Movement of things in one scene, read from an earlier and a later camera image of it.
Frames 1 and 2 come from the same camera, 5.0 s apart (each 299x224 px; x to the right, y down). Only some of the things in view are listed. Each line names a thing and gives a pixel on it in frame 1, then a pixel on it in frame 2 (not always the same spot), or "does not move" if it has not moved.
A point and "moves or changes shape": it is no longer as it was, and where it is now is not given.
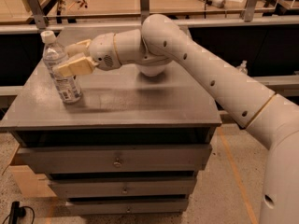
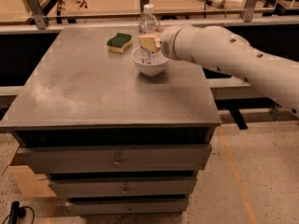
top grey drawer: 114,159 does not move
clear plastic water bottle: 54,52 moves or changes shape
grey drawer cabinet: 132,146 does not move
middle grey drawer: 127,188 does not move
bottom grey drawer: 128,206 does not move
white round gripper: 102,52 → 169,42
